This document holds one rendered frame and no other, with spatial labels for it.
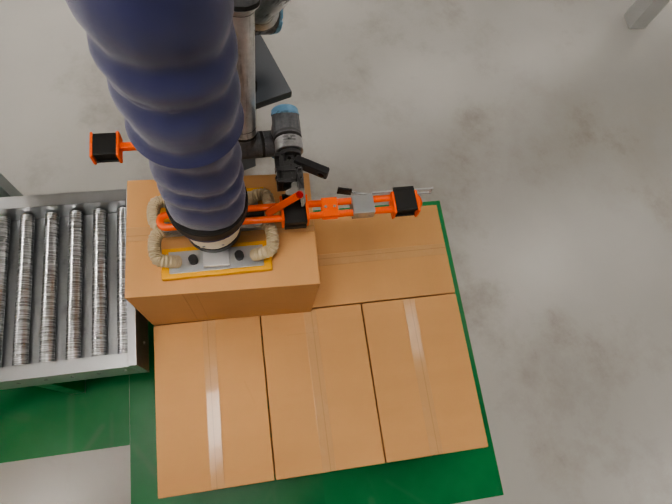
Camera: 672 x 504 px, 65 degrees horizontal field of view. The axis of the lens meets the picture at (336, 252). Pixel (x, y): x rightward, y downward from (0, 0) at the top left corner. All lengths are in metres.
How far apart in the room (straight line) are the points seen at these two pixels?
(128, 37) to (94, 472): 2.13
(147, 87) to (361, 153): 2.20
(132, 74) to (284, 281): 0.96
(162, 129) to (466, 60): 2.76
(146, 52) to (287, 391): 1.45
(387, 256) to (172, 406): 1.00
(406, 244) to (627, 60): 2.34
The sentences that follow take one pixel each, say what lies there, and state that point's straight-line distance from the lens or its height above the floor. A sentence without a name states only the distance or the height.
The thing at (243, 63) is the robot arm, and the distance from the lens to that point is 1.63.
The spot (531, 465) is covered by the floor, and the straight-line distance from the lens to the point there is 2.85.
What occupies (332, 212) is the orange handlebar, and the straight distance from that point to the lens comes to 1.62.
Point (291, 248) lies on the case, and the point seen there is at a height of 0.94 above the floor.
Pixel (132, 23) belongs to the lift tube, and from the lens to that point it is 0.79.
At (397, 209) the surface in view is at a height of 1.10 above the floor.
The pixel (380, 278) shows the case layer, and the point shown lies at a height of 0.54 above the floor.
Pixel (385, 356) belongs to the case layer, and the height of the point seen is 0.54.
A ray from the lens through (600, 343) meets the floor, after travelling 3.10.
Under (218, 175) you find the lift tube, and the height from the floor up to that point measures 1.49.
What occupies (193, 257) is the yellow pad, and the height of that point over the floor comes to 0.99.
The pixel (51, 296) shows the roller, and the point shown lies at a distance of 2.24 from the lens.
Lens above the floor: 2.56
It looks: 69 degrees down
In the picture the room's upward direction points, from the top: 19 degrees clockwise
